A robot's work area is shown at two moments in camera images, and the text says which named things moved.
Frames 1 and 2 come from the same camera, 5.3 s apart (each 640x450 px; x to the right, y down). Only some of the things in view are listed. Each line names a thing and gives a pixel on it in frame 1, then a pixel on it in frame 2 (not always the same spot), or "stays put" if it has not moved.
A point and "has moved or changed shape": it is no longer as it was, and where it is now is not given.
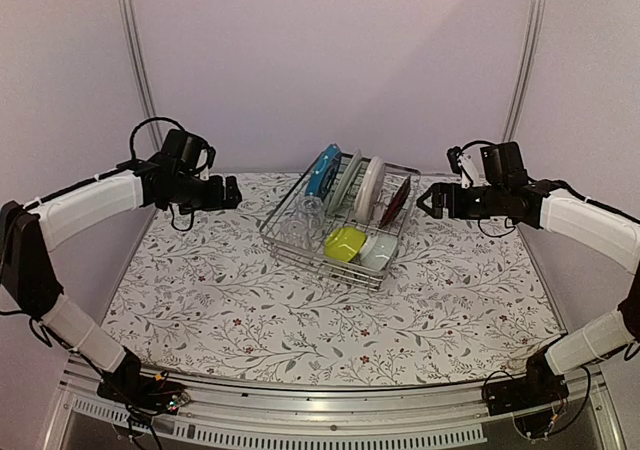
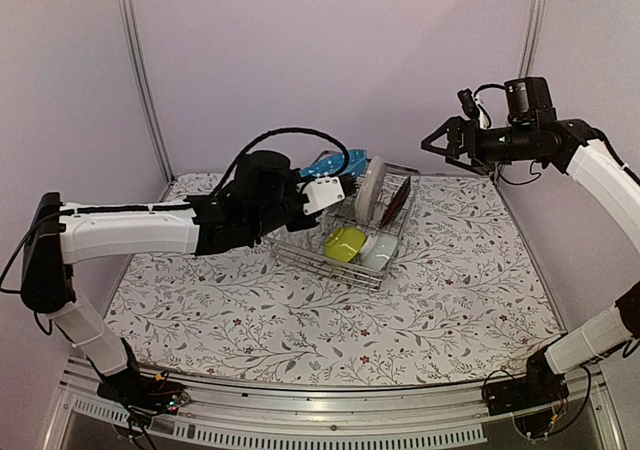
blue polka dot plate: x=321 y=169 has moved or changed shape
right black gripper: x=453 y=205 → x=458 y=127
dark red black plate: x=395 y=202 stays put
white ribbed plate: x=370 y=191 stays put
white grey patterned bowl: x=377 y=250 stays put
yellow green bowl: x=344 y=243 stays put
